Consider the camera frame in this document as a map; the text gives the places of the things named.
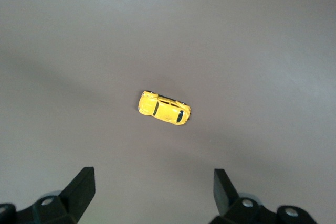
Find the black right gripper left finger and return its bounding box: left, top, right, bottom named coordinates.
left=0, top=166, right=96, bottom=224

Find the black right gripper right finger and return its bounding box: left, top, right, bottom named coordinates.
left=209, top=168, right=320, bottom=224

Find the yellow beetle toy car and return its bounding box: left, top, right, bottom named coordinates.
left=137, top=90, right=192, bottom=127

